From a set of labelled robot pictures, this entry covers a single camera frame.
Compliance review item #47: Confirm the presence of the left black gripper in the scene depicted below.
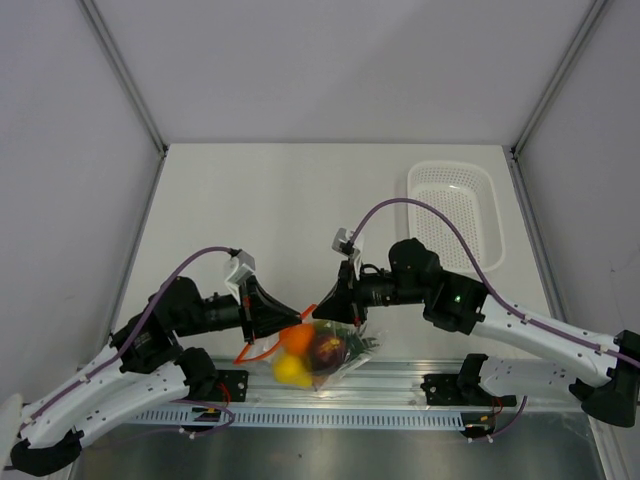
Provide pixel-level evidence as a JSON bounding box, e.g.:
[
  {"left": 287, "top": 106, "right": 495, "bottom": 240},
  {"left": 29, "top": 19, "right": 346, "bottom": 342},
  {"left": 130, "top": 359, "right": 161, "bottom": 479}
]
[{"left": 175, "top": 274, "right": 303, "bottom": 344}]

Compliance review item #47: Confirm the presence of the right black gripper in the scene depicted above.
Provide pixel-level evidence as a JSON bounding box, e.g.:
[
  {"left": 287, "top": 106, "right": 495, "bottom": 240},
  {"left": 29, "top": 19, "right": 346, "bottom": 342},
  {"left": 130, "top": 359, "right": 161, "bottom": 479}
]
[{"left": 313, "top": 257, "right": 427, "bottom": 327}]

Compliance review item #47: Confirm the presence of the toy pineapple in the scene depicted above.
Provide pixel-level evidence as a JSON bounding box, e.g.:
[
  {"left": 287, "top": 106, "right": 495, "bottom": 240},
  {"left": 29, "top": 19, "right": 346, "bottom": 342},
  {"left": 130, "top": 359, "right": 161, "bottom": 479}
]
[{"left": 313, "top": 321, "right": 381, "bottom": 367}]

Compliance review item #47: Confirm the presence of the orange fruit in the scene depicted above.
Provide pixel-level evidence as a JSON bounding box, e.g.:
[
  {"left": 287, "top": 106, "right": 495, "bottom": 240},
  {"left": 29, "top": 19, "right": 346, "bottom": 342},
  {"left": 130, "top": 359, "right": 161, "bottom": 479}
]
[{"left": 279, "top": 323, "right": 315, "bottom": 356}]

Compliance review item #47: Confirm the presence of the dark red apple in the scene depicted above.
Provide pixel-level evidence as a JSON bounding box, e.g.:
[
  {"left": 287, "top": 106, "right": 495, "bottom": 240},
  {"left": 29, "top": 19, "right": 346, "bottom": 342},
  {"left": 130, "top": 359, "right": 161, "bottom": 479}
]
[{"left": 309, "top": 334, "right": 346, "bottom": 374}]

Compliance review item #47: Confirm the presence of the clear zip top bag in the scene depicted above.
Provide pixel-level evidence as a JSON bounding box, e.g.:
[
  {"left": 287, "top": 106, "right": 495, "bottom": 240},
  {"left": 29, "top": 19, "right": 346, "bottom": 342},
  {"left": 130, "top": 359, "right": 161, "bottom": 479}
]
[{"left": 233, "top": 304, "right": 386, "bottom": 391}]

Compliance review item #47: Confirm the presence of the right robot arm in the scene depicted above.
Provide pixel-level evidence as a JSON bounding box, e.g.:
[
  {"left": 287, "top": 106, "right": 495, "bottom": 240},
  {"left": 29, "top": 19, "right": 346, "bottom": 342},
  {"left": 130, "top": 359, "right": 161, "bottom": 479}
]
[{"left": 313, "top": 239, "right": 639, "bottom": 428}]

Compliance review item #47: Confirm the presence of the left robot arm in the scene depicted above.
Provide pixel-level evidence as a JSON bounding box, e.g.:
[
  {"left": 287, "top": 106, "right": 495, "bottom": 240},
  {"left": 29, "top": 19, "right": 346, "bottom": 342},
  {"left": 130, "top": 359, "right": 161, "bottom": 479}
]
[{"left": 9, "top": 276, "right": 302, "bottom": 477}]

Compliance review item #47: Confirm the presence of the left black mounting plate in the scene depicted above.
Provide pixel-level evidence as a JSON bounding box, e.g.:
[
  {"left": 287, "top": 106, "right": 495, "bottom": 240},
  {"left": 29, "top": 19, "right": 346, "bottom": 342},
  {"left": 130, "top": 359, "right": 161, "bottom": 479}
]
[{"left": 190, "top": 370, "right": 249, "bottom": 425}]

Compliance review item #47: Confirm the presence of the black mounting plate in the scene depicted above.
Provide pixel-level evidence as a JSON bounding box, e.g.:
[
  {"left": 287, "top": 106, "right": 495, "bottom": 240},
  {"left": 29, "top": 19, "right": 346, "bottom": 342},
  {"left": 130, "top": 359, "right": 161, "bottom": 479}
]
[
  {"left": 420, "top": 374, "right": 517, "bottom": 407},
  {"left": 190, "top": 370, "right": 249, "bottom": 425}
]

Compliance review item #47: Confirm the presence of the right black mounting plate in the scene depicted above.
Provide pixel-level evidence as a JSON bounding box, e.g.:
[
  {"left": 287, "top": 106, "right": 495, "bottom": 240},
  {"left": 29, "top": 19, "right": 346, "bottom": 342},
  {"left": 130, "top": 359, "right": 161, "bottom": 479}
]
[{"left": 420, "top": 374, "right": 517, "bottom": 407}]

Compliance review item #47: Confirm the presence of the white perforated basket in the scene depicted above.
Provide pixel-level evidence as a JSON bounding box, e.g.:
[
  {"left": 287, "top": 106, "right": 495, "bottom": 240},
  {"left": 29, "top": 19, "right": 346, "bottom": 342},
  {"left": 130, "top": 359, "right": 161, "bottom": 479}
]
[{"left": 407, "top": 160, "right": 505, "bottom": 274}]

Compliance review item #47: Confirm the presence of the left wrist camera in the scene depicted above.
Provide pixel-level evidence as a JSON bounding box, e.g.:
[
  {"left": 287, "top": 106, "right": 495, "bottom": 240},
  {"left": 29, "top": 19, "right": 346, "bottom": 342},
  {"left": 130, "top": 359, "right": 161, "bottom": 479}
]
[{"left": 223, "top": 249, "right": 255, "bottom": 303}]

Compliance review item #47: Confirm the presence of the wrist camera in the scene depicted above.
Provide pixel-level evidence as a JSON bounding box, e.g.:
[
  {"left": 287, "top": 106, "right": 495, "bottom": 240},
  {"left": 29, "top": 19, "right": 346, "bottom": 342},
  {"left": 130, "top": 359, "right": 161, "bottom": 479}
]
[
  {"left": 223, "top": 249, "right": 255, "bottom": 303},
  {"left": 332, "top": 227, "right": 364, "bottom": 277}
]

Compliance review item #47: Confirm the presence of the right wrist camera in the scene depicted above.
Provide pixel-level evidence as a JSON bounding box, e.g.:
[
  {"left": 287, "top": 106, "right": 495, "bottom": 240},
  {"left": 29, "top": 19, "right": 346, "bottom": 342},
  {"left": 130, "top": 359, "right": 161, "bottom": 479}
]
[{"left": 332, "top": 227, "right": 364, "bottom": 277}]

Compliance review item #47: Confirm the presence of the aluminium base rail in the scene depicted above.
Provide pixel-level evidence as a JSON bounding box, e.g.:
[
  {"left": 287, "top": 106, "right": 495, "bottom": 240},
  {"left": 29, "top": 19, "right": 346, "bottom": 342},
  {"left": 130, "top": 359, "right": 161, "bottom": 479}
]
[{"left": 67, "top": 355, "right": 614, "bottom": 414}]

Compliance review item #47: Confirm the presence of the white slotted cable duct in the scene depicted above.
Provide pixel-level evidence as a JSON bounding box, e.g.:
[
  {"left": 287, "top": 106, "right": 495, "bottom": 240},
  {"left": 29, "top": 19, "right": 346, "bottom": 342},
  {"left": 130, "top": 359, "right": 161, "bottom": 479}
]
[{"left": 127, "top": 404, "right": 465, "bottom": 431}]

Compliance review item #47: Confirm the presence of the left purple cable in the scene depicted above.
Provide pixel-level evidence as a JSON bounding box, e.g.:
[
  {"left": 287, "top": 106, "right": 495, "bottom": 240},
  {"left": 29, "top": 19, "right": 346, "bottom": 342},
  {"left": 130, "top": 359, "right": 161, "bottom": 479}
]
[{"left": 19, "top": 246, "right": 236, "bottom": 440}]

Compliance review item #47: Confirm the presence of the left aluminium frame post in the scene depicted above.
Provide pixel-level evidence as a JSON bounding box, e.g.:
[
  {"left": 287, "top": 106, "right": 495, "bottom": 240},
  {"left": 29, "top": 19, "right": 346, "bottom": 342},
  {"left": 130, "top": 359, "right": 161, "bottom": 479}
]
[{"left": 75, "top": 0, "right": 169, "bottom": 159}]

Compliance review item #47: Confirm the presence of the aluminium frame post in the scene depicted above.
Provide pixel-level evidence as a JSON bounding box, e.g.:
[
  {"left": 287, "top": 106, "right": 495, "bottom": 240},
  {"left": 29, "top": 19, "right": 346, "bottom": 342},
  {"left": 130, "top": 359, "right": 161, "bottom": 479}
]
[
  {"left": 75, "top": 0, "right": 169, "bottom": 159},
  {"left": 509, "top": 0, "right": 614, "bottom": 159}
]

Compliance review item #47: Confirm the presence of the right aluminium frame post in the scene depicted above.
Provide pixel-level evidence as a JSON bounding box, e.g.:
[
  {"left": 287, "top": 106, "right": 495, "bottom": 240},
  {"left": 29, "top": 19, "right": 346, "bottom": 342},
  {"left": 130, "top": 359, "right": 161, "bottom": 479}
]
[{"left": 509, "top": 0, "right": 614, "bottom": 159}]

